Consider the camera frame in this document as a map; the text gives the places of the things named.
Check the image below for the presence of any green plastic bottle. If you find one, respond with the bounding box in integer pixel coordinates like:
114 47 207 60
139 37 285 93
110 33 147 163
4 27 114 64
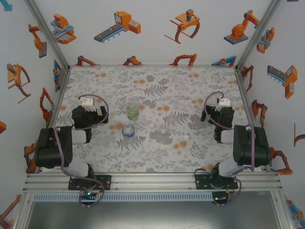
126 102 140 121

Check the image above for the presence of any clear bottle with blue label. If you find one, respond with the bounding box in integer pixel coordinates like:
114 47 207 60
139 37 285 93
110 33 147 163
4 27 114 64
122 123 136 139

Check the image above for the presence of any clear plastic bottle without label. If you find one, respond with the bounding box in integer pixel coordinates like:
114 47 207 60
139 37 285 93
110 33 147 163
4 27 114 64
156 123 170 139

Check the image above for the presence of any floral table cloth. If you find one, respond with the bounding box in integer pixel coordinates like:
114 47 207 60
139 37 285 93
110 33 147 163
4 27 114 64
41 65 265 174

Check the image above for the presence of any grey metal panel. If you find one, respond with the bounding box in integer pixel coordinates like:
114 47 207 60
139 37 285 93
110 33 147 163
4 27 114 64
26 201 279 229

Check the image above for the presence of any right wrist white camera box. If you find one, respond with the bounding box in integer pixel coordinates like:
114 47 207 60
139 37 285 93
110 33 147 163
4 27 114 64
215 98 231 112

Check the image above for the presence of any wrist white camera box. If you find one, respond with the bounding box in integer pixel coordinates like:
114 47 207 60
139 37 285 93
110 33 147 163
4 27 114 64
80 96 96 112
215 98 231 112

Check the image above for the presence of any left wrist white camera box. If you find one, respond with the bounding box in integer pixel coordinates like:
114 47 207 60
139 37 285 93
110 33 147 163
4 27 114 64
80 96 96 112

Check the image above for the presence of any aluminium side rail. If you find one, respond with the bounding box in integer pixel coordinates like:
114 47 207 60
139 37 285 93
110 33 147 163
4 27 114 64
45 66 71 129
234 68 257 126

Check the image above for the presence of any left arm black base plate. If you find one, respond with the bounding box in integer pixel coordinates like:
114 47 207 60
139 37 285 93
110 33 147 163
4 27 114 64
68 175 112 191

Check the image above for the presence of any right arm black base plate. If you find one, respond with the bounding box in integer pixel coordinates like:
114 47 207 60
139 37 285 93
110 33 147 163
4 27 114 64
194 169 239 190

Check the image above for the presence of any aluminium front rail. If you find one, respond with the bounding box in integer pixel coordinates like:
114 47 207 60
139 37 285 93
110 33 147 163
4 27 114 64
22 172 283 193

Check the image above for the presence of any aluminium corner post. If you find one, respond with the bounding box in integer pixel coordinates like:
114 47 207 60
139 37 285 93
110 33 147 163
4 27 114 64
23 0 71 71
234 0 283 71

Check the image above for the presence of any slotted grey cable duct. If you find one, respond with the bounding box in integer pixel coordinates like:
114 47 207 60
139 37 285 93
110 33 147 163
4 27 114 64
32 192 214 202

